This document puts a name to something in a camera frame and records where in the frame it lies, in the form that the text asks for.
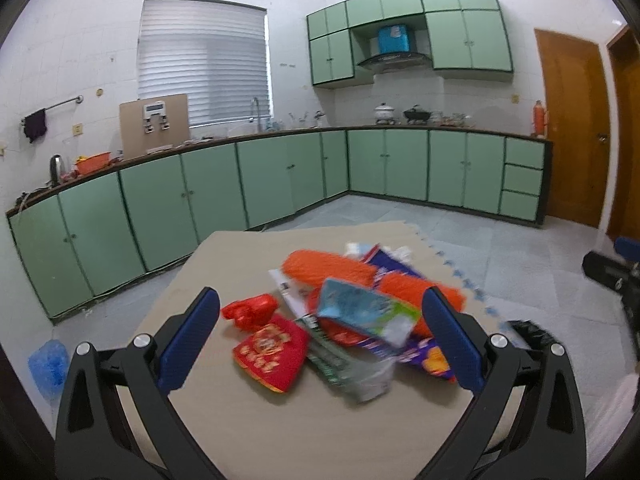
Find blue box above hood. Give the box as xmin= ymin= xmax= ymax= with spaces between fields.
xmin=378 ymin=24 xmax=414 ymax=54

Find red gold gift pouch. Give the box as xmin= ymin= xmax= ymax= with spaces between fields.
xmin=232 ymin=314 xmax=309 ymax=393

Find green upper cabinets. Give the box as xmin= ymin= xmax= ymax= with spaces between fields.
xmin=306 ymin=0 xmax=514 ymax=88

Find white cooking pot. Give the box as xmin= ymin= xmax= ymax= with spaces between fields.
xmin=374 ymin=103 xmax=396 ymax=125

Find window blinds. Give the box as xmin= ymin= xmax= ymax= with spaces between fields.
xmin=137 ymin=0 xmax=271 ymax=126

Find small red plastic bag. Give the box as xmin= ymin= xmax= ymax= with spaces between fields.
xmin=221 ymin=294 xmax=279 ymax=333

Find blue milk carton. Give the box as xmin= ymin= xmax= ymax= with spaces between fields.
xmin=317 ymin=278 xmax=421 ymax=350

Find orange foam net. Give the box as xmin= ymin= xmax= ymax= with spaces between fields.
xmin=364 ymin=271 xmax=466 ymax=313
xmin=281 ymin=249 xmax=378 ymax=288

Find green milk carton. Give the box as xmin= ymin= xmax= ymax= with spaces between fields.
xmin=294 ymin=314 xmax=396 ymax=403

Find blue plastic bag on floor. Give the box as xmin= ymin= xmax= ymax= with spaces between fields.
xmin=27 ymin=339 xmax=70 ymax=404

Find electric kettle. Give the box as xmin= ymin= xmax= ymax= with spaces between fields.
xmin=49 ymin=154 xmax=65 ymax=188

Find wall towel bar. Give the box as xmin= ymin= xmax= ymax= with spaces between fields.
xmin=21 ymin=94 xmax=84 ymax=126

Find black trash bin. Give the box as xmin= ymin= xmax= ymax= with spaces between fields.
xmin=506 ymin=320 xmax=566 ymax=358

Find orange thermos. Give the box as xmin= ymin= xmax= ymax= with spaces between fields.
xmin=532 ymin=100 xmax=548 ymax=138

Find black range hood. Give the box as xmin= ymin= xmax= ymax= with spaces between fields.
xmin=358 ymin=52 xmax=433 ymax=74

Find green cabinets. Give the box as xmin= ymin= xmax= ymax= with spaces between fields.
xmin=306 ymin=0 xmax=514 ymax=88
xmin=8 ymin=128 xmax=552 ymax=320

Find black wok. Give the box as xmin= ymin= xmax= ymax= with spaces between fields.
xmin=402 ymin=105 xmax=432 ymax=125

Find green lower cabinets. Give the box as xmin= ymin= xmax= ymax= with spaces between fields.
xmin=8 ymin=128 xmax=552 ymax=320

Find cardboard box with dispenser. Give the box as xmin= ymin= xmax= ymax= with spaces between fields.
xmin=119 ymin=93 xmax=191 ymax=159

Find brown wooden door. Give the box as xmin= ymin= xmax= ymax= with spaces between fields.
xmin=535 ymin=29 xmax=611 ymax=228

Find dark hanging towel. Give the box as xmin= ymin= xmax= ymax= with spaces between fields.
xmin=23 ymin=108 xmax=48 ymax=143

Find chrome sink faucet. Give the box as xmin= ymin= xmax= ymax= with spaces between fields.
xmin=250 ymin=96 xmax=262 ymax=133

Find clear green printed wrapper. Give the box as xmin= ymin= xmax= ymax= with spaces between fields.
xmin=268 ymin=269 xmax=319 ymax=318

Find blue cracker bag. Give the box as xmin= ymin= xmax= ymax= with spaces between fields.
xmin=362 ymin=245 xmax=466 ymax=382

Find orange plastic basin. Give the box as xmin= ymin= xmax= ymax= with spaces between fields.
xmin=75 ymin=152 xmax=111 ymax=176

